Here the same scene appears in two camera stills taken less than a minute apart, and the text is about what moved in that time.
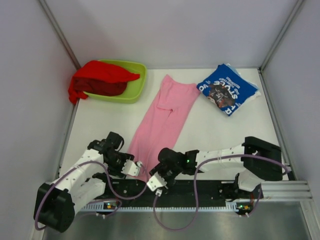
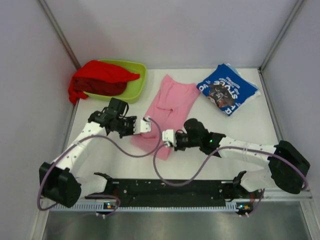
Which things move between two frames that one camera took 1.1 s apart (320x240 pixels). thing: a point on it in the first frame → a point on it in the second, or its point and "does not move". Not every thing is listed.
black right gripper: x=159 y=168 → x=178 y=147
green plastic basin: x=135 y=89 does not move
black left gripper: x=117 y=172 → x=132 y=120
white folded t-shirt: x=258 y=94 does not move
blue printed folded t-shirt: x=226 y=88 does not move
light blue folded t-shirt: x=234 y=70 does not move
